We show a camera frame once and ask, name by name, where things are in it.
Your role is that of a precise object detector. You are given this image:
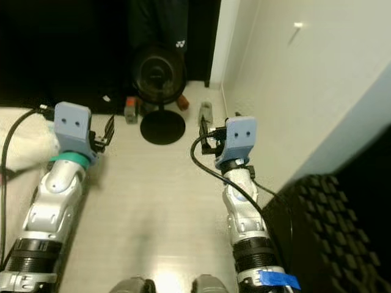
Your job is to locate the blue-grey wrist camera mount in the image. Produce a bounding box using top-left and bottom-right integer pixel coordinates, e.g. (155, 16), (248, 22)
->
(214, 116), (258, 165)
(54, 102), (93, 161)

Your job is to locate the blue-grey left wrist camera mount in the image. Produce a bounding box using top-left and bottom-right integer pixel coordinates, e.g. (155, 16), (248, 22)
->
(54, 102), (93, 161)

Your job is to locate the black standing fan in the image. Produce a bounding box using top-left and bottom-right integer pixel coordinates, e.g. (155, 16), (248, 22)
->
(133, 44), (187, 145)

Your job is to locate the grey slipper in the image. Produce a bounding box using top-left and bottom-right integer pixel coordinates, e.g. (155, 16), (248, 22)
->
(199, 102), (214, 128)

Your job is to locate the black egg-crate foam mat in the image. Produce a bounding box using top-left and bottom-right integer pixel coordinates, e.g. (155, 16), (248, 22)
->
(263, 174), (391, 293)

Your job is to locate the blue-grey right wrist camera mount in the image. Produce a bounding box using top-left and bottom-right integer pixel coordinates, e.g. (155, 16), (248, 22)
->
(214, 116), (258, 165)

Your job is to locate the grey left robot leg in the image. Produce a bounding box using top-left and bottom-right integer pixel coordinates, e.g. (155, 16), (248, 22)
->
(107, 276), (147, 293)

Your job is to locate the grey power strip green light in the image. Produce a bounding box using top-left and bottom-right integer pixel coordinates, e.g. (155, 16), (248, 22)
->
(125, 96), (139, 125)

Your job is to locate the person in black clothes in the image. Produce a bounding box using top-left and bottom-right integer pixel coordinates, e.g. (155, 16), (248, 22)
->
(128, 0), (190, 110)

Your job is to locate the white Kuromi print quilt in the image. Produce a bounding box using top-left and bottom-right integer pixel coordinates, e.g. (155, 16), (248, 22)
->
(0, 107), (59, 172)

